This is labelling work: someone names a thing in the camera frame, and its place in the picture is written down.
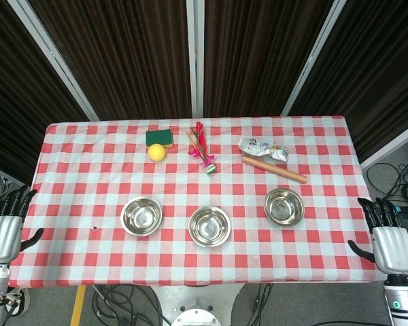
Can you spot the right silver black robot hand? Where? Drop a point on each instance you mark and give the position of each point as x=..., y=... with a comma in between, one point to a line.
x=392, y=249

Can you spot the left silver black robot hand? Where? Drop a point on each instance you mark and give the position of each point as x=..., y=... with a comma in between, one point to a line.
x=3, y=237

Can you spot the stainless steel bowl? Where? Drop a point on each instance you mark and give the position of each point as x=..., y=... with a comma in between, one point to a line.
x=209, y=227
x=284, y=208
x=141, y=217

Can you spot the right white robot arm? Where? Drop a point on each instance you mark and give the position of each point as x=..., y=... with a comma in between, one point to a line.
x=403, y=305

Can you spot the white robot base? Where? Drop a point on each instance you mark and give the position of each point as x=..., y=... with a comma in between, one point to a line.
x=197, y=305

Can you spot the red white checkered tablecloth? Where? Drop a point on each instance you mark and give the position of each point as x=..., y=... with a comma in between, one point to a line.
x=258, y=258

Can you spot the dark brown curtain panel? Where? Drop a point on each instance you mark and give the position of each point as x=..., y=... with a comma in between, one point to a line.
x=122, y=51
x=258, y=51
x=377, y=68
x=13, y=102

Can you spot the wooden rolling pin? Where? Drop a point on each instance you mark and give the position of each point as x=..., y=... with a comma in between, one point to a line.
x=275, y=169

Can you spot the crumpled silver snack bag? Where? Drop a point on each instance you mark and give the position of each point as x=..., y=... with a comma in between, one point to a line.
x=263, y=149

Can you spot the yellow ball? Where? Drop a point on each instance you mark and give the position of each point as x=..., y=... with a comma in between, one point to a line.
x=156, y=153

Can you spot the green yellow scrub sponge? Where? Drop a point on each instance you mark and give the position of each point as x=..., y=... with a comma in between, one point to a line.
x=158, y=136

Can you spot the pink feather shuttlecock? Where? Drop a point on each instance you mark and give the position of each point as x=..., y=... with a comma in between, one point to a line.
x=209, y=168

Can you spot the aluminium partition post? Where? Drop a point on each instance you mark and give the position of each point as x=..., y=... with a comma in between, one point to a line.
x=54, y=57
x=313, y=57
x=194, y=57
x=391, y=149

